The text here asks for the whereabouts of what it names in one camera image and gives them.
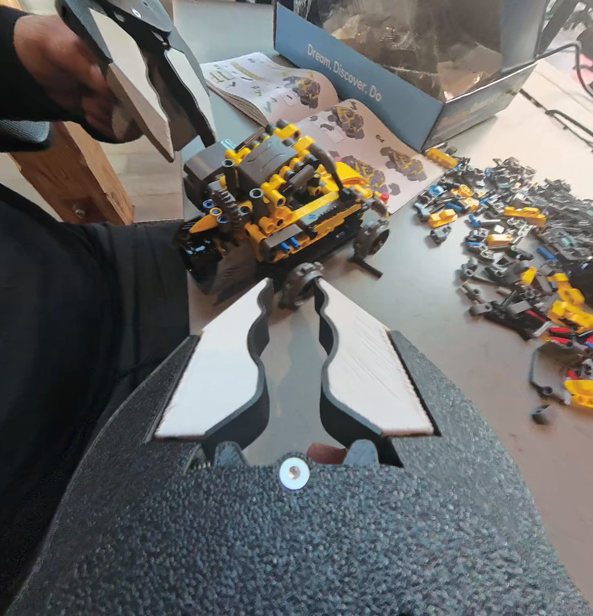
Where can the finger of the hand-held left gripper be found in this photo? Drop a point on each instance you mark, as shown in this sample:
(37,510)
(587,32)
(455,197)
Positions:
(185,91)
(137,91)

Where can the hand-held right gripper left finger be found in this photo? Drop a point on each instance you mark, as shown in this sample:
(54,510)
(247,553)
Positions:
(214,380)

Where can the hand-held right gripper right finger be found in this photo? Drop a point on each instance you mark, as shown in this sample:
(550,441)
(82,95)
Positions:
(373,375)

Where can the yellow toy brick vehicle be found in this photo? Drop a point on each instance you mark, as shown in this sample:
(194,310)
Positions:
(286,202)

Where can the person's left forearm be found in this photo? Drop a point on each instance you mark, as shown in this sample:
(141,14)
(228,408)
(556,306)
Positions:
(7,62)

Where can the grey desk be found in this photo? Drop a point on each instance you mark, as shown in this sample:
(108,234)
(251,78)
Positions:
(421,317)
(566,98)

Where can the wooden desk leg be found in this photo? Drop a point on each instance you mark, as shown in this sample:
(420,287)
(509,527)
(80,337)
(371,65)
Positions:
(79,178)

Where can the person's left hand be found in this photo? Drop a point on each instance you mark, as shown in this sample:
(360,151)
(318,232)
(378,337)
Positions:
(60,62)

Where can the building instruction booklet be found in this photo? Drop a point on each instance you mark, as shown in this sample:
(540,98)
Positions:
(277,91)

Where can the person's dark clothed body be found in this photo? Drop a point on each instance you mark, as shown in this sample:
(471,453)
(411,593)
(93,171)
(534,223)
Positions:
(60,313)

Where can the pile of loose brick parts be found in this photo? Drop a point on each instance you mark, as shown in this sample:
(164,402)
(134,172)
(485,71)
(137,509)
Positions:
(527,269)

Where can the blue cardboard kit box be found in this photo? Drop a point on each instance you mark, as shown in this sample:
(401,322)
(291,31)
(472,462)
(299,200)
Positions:
(397,106)

